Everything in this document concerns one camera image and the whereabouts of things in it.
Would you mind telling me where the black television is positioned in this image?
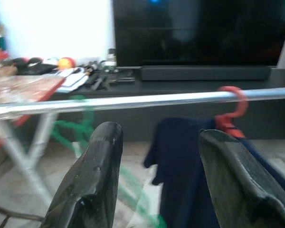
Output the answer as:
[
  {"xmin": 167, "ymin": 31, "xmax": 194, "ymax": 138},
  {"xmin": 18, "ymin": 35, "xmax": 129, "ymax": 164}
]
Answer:
[{"xmin": 112, "ymin": 0, "xmax": 285, "ymax": 67}]

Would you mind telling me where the black tv console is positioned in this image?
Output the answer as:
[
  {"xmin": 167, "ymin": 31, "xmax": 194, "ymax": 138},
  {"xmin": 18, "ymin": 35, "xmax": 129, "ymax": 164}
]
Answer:
[{"xmin": 53, "ymin": 67, "xmax": 285, "ymax": 141}]

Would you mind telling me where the white paper stack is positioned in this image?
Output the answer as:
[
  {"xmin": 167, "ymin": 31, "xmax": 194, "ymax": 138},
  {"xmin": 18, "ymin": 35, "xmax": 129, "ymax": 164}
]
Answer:
[{"xmin": 58, "ymin": 67, "xmax": 92, "ymax": 92}]

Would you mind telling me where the red yellow toy ball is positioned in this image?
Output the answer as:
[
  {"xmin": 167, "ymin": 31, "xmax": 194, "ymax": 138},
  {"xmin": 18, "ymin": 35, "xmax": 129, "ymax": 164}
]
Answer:
[{"xmin": 57, "ymin": 57, "xmax": 77, "ymax": 71}]

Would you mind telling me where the black remote control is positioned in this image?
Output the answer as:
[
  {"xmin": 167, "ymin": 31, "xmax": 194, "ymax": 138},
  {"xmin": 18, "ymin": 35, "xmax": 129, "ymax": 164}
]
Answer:
[{"xmin": 109, "ymin": 76, "xmax": 136, "ymax": 86}]

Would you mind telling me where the navy t-shirt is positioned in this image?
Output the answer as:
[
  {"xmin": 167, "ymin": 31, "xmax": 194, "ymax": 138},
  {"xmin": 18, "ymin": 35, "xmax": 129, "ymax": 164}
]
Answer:
[{"xmin": 143, "ymin": 116, "xmax": 285, "ymax": 228}]

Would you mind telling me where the teal spray can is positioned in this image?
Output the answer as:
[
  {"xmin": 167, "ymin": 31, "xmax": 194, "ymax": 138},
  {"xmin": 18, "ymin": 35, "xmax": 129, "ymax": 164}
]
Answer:
[{"xmin": 0, "ymin": 33, "xmax": 7, "ymax": 52}]

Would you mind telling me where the red patterned flat box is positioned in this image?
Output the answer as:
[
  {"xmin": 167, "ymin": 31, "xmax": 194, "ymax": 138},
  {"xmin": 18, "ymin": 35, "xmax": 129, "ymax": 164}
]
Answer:
[{"xmin": 0, "ymin": 75, "xmax": 67, "ymax": 107}]

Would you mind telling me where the green hanger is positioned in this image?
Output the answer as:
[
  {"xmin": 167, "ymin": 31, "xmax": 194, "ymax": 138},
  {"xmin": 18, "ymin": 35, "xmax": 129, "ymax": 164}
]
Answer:
[{"xmin": 53, "ymin": 95, "xmax": 174, "ymax": 228}]

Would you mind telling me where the black soundbar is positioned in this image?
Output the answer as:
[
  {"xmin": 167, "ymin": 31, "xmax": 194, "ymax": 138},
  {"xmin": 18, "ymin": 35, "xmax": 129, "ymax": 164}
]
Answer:
[{"xmin": 141, "ymin": 65, "xmax": 272, "ymax": 82}]

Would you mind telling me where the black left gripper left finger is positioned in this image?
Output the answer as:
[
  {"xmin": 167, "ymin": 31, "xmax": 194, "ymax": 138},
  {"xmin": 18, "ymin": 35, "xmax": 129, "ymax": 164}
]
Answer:
[{"xmin": 41, "ymin": 121, "xmax": 124, "ymax": 228}]

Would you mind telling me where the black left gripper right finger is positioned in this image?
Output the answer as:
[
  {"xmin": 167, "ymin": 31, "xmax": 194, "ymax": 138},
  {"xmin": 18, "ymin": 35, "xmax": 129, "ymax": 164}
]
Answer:
[{"xmin": 199, "ymin": 129, "xmax": 285, "ymax": 228}]

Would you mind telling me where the small clear jar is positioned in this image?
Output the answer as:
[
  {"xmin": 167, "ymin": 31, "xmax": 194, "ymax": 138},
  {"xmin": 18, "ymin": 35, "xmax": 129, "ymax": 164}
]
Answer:
[{"xmin": 106, "ymin": 48, "xmax": 117, "ymax": 67}]

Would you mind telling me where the red plastic hanger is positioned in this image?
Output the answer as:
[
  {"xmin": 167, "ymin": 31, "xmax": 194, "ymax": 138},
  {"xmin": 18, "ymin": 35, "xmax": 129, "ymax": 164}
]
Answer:
[{"xmin": 215, "ymin": 85, "xmax": 250, "ymax": 139}]

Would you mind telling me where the dark floor cable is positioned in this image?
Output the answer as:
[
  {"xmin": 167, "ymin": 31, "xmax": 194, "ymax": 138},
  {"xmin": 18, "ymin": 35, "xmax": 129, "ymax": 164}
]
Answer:
[{"xmin": 0, "ymin": 201, "xmax": 45, "ymax": 228}]

